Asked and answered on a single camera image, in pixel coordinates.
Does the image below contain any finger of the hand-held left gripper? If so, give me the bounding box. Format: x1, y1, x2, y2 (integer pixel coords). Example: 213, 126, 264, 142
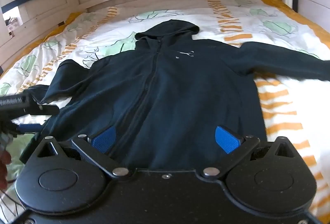
26, 104, 60, 115
0, 121, 42, 137

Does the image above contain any dark navy zip hoodie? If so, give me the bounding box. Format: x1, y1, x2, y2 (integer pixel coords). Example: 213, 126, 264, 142
26, 20, 330, 171

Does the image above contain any small patterned box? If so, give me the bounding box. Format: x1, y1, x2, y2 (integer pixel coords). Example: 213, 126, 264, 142
5, 17, 22, 35

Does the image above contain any dark red cloth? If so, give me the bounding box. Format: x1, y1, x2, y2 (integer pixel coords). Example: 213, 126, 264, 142
0, 134, 12, 190

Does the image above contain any white leaf printed blanket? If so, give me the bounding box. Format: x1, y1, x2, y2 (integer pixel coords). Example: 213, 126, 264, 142
0, 0, 330, 224

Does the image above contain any orange bed sheet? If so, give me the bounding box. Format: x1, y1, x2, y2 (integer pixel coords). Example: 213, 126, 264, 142
0, 0, 330, 77

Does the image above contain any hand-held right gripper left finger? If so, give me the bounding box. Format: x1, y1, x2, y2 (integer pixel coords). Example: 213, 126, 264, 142
37, 127, 130, 179

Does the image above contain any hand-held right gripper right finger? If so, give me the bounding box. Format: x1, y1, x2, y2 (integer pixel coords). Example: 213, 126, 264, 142
200, 125, 297, 179

